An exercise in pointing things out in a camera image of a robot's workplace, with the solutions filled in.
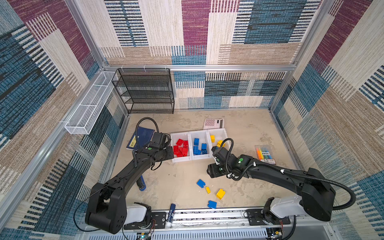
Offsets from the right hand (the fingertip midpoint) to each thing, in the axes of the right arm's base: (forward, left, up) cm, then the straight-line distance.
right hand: (213, 172), depth 82 cm
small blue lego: (+23, +9, -4) cm, 24 cm away
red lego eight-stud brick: (+16, +17, -3) cm, 23 cm away
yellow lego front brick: (-10, -3, -5) cm, 11 cm away
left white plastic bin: (+21, +18, -5) cm, 28 cm away
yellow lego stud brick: (+24, -2, -4) cm, 25 cm away
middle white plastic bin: (+22, +6, -6) cm, 24 cm away
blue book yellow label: (+28, +46, -6) cm, 54 cm away
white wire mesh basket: (+31, +76, +12) cm, 83 cm away
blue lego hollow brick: (+16, +4, -6) cm, 18 cm away
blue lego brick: (-3, +7, -7) cm, 10 cm away
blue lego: (+19, +4, -4) cm, 20 cm away
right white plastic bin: (+28, -8, -5) cm, 30 cm away
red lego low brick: (+22, +15, -5) cm, 27 cm away
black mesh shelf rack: (+57, +44, +12) cm, 73 cm away
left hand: (+12, +24, +4) cm, 27 cm away
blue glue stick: (-20, +23, -5) cm, 30 cm away
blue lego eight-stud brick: (+15, +9, -3) cm, 18 cm away
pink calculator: (+38, -5, -4) cm, 38 cm away
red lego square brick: (+15, +19, -6) cm, 25 cm away
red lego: (+23, +19, -4) cm, 30 cm away
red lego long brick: (+18, +21, -4) cm, 28 cm away
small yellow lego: (-7, +3, -5) cm, 9 cm away
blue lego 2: (-14, +1, -8) cm, 16 cm away
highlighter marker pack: (+13, -33, -5) cm, 36 cm away
